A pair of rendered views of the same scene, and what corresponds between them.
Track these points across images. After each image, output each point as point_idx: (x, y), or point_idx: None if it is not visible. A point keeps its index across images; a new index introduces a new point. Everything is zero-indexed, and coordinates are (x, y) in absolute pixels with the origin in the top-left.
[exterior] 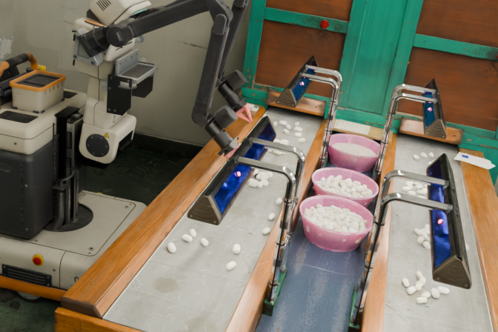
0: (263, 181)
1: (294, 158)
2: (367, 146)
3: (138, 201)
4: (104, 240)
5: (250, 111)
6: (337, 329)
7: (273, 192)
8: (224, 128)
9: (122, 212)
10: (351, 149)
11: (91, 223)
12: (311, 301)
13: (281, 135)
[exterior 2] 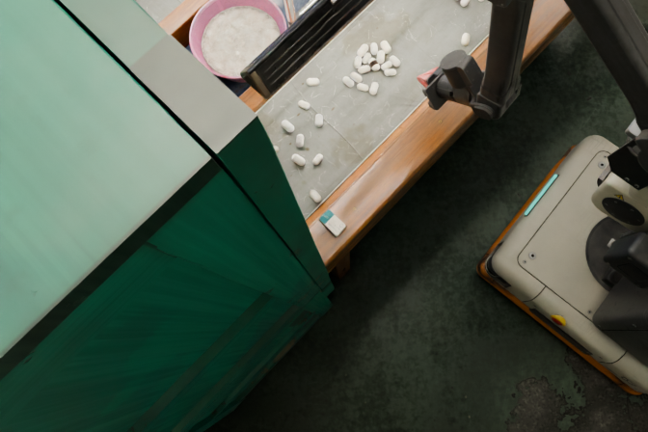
0: None
1: (364, 32)
2: (199, 51)
3: (445, 409)
4: (580, 178)
5: (343, 212)
6: None
7: None
8: (439, 138)
9: (541, 242)
10: (238, 44)
11: (591, 224)
12: None
13: (333, 117)
